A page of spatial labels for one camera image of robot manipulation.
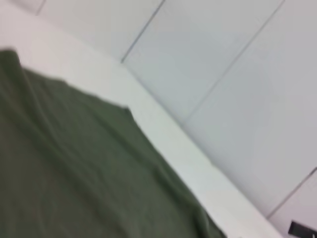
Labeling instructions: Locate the dark green FREE T-shirt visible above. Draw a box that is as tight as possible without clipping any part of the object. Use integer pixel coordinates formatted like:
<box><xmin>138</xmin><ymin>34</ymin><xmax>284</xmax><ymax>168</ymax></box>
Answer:
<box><xmin>0</xmin><ymin>49</ymin><xmax>227</xmax><ymax>238</ymax></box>

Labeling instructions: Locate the small black blurred object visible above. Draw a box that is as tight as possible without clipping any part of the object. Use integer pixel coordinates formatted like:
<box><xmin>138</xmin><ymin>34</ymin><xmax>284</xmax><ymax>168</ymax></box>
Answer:
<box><xmin>288</xmin><ymin>220</ymin><xmax>317</xmax><ymax>238</ymax></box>

